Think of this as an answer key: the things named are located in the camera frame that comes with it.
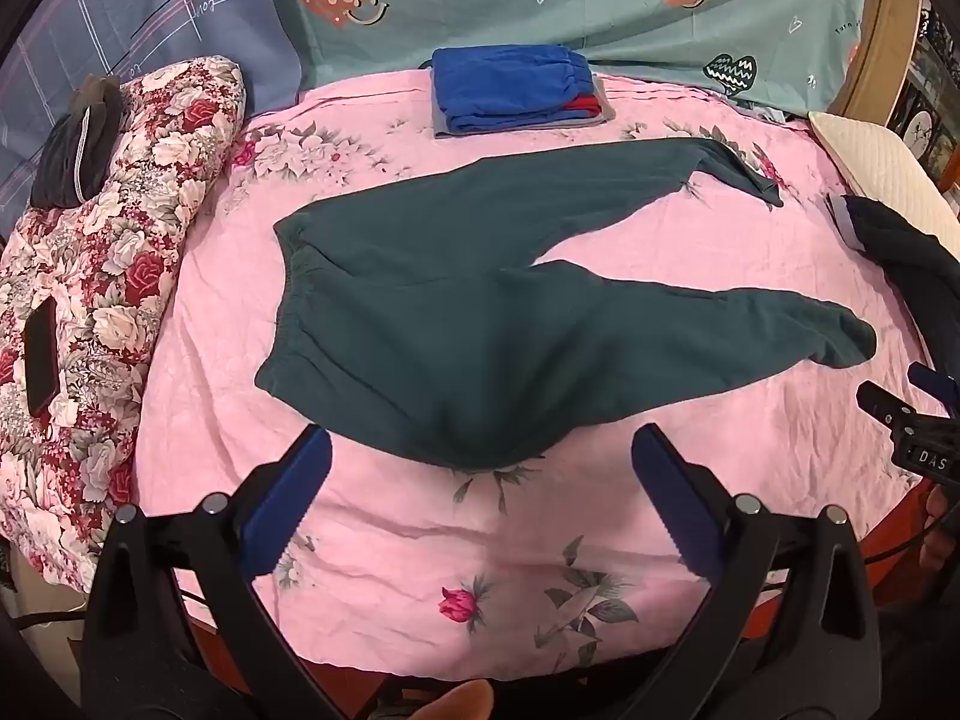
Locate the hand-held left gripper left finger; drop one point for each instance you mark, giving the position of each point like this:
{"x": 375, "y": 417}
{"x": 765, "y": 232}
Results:
{"x": 289, "y": 502}

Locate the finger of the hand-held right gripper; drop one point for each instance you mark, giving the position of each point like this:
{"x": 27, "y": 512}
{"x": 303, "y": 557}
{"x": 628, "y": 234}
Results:
{"x": 885, "y": 405}
{"x": 930, "y": 384}

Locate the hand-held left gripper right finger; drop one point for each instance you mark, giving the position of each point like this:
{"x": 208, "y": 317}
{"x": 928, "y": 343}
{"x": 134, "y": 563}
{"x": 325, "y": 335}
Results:
{"x": 675, "y": 502}

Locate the dark green pants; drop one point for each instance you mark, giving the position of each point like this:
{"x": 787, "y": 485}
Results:
{"x": 420, "y": 330}

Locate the folded blue pants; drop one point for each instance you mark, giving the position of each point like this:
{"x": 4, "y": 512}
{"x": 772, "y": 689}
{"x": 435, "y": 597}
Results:
{"x": 502, "y": 82}

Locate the person's right hand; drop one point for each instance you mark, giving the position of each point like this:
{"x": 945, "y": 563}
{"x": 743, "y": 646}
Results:
{"x": 937, "y": 514}

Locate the person's left hand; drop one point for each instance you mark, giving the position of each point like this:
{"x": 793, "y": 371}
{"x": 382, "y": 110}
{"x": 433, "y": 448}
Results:
{"x": 457, "y": 701}

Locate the pink floral bedsheet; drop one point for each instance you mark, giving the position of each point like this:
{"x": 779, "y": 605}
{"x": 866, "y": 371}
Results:
{"x": 375, "y": 540}

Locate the dark navy garment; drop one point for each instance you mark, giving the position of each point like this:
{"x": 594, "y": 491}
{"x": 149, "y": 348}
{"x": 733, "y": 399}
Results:
{"x": 907, "y": 240}

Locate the white quilted pillow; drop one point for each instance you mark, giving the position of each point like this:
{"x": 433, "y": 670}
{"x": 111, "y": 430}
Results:
{"x": 877, "y": 157}

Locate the black phone with red case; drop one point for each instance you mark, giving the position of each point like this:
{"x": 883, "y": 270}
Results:
{"x": 41, "y": 360}

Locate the red floral quilt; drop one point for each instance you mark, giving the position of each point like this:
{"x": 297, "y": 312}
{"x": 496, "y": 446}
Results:
{"x": 150, "y": 240}

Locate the folded grey garment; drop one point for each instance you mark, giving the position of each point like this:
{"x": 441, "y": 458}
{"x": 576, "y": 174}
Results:
{"x": 525, "y": 128}

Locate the folded red garment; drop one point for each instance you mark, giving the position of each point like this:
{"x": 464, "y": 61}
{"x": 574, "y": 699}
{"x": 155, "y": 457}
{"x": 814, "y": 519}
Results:
{"x": 585, "y": 106}

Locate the teal heart print blanket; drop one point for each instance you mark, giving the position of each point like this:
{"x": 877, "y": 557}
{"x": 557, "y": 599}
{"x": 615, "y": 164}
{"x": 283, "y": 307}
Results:
{"x": 525, "y": 15}

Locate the blue plaid blanket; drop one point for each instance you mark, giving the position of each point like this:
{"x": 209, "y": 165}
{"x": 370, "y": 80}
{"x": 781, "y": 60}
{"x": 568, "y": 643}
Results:
{"x": 112, "y": 7}

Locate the wall poster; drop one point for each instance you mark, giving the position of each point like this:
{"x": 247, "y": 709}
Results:
{"x": 934, "y": 90}

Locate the wooden bed frame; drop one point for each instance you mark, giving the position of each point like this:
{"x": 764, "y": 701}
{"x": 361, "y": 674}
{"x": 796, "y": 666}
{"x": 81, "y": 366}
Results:
{"x": 881, "y": 37}

